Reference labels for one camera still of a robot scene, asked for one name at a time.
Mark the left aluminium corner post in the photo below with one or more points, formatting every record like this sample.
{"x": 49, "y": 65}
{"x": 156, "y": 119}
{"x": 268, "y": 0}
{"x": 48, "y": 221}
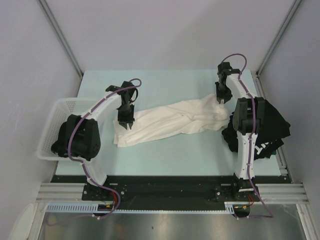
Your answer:
{"x": 49, "y": 15}

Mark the stack of black t shirts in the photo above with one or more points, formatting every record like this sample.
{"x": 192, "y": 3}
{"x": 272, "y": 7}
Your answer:
{"x": 270, "y": 136}

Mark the white t shirt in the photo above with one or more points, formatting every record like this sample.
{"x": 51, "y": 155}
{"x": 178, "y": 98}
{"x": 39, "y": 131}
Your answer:
{"x": 184, "y": 117}

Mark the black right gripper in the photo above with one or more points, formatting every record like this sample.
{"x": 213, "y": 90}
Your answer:
{"x": 220, "y": 96}

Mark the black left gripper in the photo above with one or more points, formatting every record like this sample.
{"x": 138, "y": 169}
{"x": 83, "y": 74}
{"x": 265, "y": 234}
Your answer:
{"x": 129, "y": 120}

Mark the aluminium frame rail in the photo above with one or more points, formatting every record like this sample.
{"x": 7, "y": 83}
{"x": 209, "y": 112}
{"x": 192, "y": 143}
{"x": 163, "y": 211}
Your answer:
{"x": 72, "y": 193}

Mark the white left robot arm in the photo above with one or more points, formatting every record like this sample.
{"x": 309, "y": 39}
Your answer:
{"x": 79, "y": 137}

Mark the aluminium corner post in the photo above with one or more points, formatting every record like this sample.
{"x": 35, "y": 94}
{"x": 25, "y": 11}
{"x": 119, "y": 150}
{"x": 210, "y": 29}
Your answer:
{"x": 49, "y": 15}
{"x": 279, "y": 35}

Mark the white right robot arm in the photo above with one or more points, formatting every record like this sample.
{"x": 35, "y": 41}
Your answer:
{"x": 248, "y": 115}

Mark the white slotted cable duct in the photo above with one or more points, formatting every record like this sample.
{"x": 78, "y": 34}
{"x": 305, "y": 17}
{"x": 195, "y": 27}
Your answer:
{"x": 96, "y": 208}

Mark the right aluminium corner post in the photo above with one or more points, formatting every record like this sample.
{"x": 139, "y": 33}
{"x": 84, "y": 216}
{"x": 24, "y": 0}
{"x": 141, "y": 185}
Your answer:
{"x": 279, "y": 35}

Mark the black t shirt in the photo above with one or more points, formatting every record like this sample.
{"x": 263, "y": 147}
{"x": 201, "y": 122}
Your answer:
{"x": 60, "y": 146}

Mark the white plastic laundry basket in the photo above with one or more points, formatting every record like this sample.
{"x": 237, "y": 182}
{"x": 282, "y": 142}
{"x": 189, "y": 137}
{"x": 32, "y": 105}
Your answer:
{"x": 59, "y": 114}

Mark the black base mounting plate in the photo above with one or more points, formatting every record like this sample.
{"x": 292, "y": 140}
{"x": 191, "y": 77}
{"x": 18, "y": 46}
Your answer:
{"x": 171, "y": 193}

